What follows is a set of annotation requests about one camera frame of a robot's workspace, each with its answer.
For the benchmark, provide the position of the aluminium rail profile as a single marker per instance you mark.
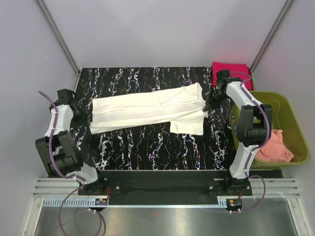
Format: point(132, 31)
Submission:
point(54, 187)

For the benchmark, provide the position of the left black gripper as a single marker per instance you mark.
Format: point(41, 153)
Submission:
point(84, 121)

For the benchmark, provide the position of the right aluminium frame post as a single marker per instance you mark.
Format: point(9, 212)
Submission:
point(272, 32)

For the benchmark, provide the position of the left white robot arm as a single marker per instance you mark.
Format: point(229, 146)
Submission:
point(58, 151)

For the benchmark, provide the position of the white t shirt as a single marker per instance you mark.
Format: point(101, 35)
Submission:
point(181, 107)

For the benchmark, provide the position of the olive green plastic basket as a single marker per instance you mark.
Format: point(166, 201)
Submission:
point(283, 118)

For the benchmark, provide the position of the aluminium frame post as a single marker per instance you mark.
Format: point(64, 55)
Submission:
point(58, 36)
point(272, 32)

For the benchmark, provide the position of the folded magenta t shirt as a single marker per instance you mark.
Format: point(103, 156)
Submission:
point(236, 70)

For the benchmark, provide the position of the black marble pattern mat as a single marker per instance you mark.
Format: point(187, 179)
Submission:
point(152, 147)

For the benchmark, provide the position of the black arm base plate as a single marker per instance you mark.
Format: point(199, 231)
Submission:
point(165, 184)

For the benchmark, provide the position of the left aluminium frame post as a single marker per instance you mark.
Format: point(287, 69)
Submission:
point(58, 36)

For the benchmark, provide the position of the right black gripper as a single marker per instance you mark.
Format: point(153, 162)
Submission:
point(209, 103)

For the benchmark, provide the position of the pink crumpled t shirt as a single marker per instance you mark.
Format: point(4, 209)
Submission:
point(275, 150)

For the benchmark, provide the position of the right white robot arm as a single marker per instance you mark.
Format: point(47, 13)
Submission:
point(253, 129)

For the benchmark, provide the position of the white slotted cable duct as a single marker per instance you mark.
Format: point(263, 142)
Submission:
point(155, 202)

